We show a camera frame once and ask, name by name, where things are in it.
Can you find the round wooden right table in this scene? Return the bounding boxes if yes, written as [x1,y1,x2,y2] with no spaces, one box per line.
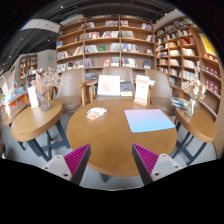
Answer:
[173,107,217,166]

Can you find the round wooden table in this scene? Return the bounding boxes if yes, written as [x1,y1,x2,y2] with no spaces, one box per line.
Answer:
[173,107,217,166]
[11,100,70,161]
[67,99,177,178]

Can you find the glass vase with dried flowers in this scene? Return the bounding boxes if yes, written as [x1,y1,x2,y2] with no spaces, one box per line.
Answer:
[31,68,60,112]

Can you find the beige armchair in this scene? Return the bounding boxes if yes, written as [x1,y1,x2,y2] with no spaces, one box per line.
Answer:
[87,66,135,103]
[56,68,87,114]
[145,69,175,116]

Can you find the middle beige armchair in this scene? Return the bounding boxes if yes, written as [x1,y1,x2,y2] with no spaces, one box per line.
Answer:
[87,66,135,103]

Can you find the far left wooden bookshelf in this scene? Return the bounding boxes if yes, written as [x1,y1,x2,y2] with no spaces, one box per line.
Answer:
[19,54,38,87]

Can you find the blue pink mouse pad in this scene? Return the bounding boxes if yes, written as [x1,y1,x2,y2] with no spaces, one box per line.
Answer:
[125,109,175,133]

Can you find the clear vase white flowers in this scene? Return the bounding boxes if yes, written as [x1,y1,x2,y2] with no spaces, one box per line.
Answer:
[183,66,206,117]

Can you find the right beige armchair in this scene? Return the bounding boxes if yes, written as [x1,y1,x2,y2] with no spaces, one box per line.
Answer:
[145,69,175,116]

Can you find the wooden right side bookshelf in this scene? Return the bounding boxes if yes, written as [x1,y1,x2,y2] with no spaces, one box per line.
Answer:
[154,15,224,158]

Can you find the small white table sign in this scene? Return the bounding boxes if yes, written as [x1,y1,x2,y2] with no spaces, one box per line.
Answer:
[28,86,39,108]

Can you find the stack of books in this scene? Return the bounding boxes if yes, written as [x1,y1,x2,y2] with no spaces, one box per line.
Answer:
[171,96,188,109]

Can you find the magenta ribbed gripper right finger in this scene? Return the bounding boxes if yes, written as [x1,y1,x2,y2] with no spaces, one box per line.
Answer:
[132,144,182,185]

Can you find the large wooden back bookshelf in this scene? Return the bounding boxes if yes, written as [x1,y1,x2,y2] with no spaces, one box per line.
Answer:
[56,15,156,75]

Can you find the white red standing sign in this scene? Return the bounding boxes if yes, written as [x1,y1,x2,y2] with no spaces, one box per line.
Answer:
[134,75,149,106]

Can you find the white sign with pink print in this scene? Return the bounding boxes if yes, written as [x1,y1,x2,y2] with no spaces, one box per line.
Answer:
[97,75,120,96]

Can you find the left beige armchair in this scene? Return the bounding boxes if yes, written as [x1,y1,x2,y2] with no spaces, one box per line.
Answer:
[56,68,87,114]

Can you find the dark cover book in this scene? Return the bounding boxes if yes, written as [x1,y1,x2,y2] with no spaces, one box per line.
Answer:
[120,81,132,97]

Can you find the round wooden left table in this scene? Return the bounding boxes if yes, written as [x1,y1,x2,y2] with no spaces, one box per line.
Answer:
[11,100,70,161]

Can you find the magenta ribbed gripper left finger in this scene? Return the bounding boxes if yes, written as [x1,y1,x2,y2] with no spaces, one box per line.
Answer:
[42,144,91,185]

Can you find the round wooden centre table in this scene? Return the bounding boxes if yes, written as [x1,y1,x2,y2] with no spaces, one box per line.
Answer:
[67,99,177,178]

